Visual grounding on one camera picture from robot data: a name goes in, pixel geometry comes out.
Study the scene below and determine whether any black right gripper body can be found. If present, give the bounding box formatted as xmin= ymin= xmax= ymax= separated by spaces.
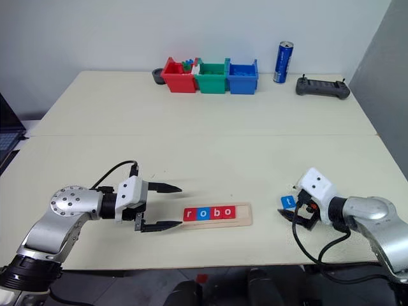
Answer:
xmin=293 ymin=190 xmax=320 ymax=231

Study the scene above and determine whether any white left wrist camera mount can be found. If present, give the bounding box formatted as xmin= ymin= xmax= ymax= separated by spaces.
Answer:
xmin=114 ymin=177 xmax=149 ymax=224

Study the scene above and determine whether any wooden letter tray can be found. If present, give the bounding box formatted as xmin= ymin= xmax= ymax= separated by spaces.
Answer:
xmin=181 ymin=202 xmax=254 ymax=228

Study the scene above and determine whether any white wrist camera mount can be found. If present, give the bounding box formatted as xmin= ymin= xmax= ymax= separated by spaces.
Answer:
xmin=295 ymin=167 xmax=338 ymax=224
xmin=114 ymin=177 xmax=149 ymax=224

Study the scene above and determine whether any dark rounded shape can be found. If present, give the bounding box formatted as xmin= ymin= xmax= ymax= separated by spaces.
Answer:
xmin=247 ymin=267 xmax=284 ymax=306
xmin=164 ymin=280 xmax=205 ymax=306

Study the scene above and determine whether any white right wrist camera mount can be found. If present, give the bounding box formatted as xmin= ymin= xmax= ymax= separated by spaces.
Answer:
xmin=295 ymin=167 xmax=338 ymax=224

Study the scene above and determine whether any green plastic bin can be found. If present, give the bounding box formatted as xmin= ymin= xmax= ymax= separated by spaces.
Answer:
xmin=194 ymin=58 xmax=231 ymax=94

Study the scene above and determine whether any grey remote controller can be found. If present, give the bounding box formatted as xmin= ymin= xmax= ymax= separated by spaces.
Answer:
xmin=295 ymin=75 xmax=351 ymax=100

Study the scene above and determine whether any dark grey round holder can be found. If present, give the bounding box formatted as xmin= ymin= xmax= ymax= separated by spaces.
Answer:
xmin=152 ymin=68 xmax=166 ymax=86

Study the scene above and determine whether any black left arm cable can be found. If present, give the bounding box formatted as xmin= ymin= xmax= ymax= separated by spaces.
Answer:
xmin=90 ymin=160 xmax=140 ymax=191

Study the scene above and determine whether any blue drink can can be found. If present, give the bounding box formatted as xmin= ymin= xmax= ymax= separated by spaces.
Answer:
xmin=273 ymin=40 xmax=295 ymax=84

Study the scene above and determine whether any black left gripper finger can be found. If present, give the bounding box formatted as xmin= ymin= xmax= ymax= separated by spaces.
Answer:
xmin=141 ymin=220 xmax=183 ymax=233
xmin=147 ymin=181 xmax=183 ymax=194

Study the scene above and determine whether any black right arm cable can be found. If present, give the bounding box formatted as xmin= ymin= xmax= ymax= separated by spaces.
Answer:
xmin=292 ymin=189 xmax=351 ymax=265

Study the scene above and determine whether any blue plastic bin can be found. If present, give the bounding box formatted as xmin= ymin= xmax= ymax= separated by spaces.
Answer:
xmin=228 ymin=58 xmax=259 ymax=96

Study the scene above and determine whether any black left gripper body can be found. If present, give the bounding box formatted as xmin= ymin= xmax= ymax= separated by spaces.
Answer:
xmin=122 ymin=180 xmax=151 ymax=233

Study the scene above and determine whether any red plastic bin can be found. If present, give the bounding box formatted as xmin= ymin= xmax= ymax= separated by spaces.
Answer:
xmin=161 ymin=57 xmax=198 ymax=94

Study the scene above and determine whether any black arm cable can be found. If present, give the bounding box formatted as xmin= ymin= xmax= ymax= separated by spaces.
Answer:
xmin=292 ymin=189 xmax=351 ymax=265
xmin=90 ymin=160 xmax=140 ymax=191

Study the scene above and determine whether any blue letter tile l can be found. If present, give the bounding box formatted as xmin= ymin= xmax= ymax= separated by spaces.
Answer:
xmin=280 ymin=195 xmax=298 ymax=210

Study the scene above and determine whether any black laptop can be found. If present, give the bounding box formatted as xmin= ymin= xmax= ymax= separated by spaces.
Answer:
xmin=0 ymin=92 xmax=28 ymax=160

